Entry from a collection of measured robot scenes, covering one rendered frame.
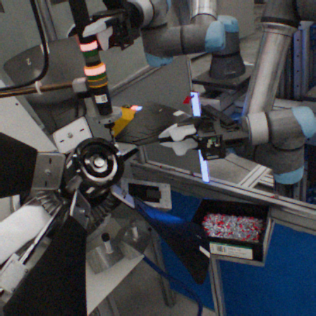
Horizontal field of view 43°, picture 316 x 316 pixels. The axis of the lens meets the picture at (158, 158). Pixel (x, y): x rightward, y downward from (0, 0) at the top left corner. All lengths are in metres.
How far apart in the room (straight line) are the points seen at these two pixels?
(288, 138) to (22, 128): 0.71
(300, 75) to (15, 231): 1.17
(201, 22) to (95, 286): 0.74
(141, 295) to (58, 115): 1.40
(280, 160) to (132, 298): 1.38
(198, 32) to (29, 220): 0.62
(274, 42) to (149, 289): 1.52
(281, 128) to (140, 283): 1.49
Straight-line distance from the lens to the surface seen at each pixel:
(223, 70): 1.67
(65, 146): 0.95
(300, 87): 1.66
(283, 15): 1.06
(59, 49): 1.05
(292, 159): 1.00
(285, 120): 0.96
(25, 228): 0.95
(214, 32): 1.06
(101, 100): 0.90
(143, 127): 1.05
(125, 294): 2.22
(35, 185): 0.90
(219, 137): 0.93
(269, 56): 1.06
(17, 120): 1.18
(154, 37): 1.08
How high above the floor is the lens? 1.65
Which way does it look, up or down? 31 degrees down
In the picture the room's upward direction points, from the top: 12 degrees counter-clockwise
